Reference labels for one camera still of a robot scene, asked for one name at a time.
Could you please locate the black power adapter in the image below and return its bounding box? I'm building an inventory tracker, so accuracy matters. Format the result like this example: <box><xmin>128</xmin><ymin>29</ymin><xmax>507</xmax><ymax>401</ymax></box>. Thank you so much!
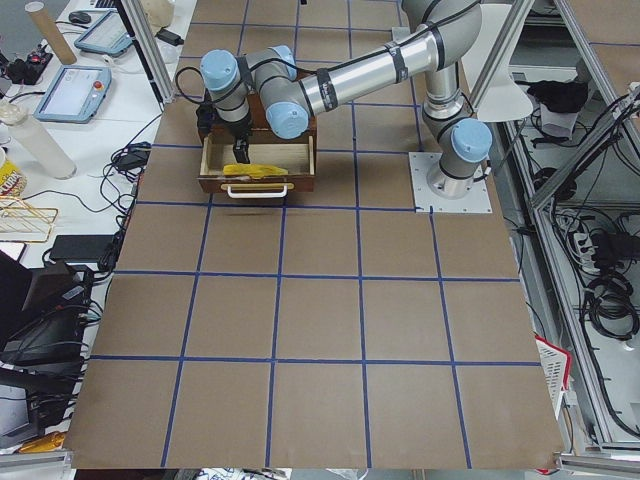
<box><xmin>156</xmin><ymin>28</ymin><xmax>184</xmax><ymax>46</ymax></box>

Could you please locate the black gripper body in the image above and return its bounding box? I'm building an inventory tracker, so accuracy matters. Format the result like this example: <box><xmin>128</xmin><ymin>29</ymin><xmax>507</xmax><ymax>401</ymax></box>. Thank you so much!
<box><xmin>196</xmin><ymin>102</ymin><xmax>252</xmax><ymax>143</ymax></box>

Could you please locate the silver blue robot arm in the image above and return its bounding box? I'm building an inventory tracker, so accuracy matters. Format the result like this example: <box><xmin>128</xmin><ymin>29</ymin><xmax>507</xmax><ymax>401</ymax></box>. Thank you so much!
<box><xmin>199</xmin><ymin>1</ymin><xmax>492</xmax><ymax>180</ymax></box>

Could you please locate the white drawer handle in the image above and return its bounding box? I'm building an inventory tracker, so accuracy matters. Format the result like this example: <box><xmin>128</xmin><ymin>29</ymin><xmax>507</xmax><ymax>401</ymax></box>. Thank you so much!
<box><xmin>222</xmin><ymin>183</ymin><xmax>289</xmax><ymax>199</ymax></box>

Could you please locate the near teach pendant tablet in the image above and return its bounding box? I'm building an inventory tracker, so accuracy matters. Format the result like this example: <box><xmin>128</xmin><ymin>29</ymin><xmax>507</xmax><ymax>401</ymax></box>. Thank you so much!
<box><xmin>33</xmin><ymin>66</ymin><xmax>112</xmax><ymax>124</ymax></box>

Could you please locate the cardboard tube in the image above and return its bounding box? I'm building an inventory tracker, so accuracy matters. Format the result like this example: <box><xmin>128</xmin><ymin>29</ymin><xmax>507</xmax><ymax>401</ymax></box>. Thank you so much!
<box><xmin>24</xmin><ymin>1</ymin><xmax>77</xmax><ymax>65</ymax></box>

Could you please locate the aluminium frame post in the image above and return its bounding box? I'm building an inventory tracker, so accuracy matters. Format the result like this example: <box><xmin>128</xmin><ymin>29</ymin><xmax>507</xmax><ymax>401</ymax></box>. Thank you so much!
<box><xmin>115</xmin><ymin>0</ymin><xmax>175</xmax><ymax>105</ymax></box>

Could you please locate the far teach pendant tablet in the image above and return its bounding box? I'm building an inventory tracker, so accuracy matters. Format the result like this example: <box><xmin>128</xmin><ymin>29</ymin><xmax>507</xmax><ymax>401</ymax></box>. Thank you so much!
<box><xmin>74</xmin><ymin>9</ymin><xmax>132</xmax><ymax>57</ymax></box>

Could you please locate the teach pendant tablet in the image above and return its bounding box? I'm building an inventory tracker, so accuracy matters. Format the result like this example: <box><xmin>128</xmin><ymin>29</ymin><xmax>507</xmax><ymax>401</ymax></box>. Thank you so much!
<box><xmin>74</xmin><ymin>9</ymin><xmax>132</xmax><ymax>57</ymax></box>
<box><xmin>33</xmin><ymin>66</ymin><xmax>112</xmax><ymax>124</ymax></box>

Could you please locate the black computer mouse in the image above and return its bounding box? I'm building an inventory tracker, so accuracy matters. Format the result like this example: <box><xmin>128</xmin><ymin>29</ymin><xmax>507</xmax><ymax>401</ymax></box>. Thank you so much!
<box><xmin>68</xmin><ymin>11</ymin><xmax>92</xmax><ymax>26</ymax></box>

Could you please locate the gold wire rack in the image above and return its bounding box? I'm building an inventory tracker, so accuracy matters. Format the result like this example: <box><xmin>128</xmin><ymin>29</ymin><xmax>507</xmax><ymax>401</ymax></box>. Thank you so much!
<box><xmin>0</xmin><ymin>196</ymin><xmax>59</xmax><ymax>243</ymax></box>

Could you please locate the red white basket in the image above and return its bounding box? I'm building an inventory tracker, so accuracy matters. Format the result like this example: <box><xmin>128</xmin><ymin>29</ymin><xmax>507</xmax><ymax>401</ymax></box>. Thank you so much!
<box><xmin>535</xmin><ymin>335</ymin><xmax>572</xmax><ymax>418</ymax></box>

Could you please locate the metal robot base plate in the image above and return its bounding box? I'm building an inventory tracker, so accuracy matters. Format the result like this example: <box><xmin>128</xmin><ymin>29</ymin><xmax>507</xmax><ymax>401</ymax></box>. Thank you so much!
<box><xmin>409</xmin><ymin>152</ymin><xmax>492</xmax><ymax>214</ymax></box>

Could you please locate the white cylinder tube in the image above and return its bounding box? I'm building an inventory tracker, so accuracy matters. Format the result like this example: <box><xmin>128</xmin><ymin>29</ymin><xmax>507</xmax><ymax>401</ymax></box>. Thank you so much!
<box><xmin>1</xmin><ymin>101</ymin><xmax>77</xmax><ymax>180</ymax></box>

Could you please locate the white plastic chair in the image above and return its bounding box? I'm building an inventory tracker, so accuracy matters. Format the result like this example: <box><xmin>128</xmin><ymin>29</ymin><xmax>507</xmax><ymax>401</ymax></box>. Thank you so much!
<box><xmin>463</xmin><ymin>1</ymin><xmax>533</xmax><ymax>123</ymax></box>

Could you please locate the brown wooden drawer cabinet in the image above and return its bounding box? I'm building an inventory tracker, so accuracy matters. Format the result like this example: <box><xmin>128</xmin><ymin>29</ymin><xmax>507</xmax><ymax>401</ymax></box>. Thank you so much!
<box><xmin>198</xmin><ymin>62</ymin><xmax>317</xmax><ymax>198</ymax></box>

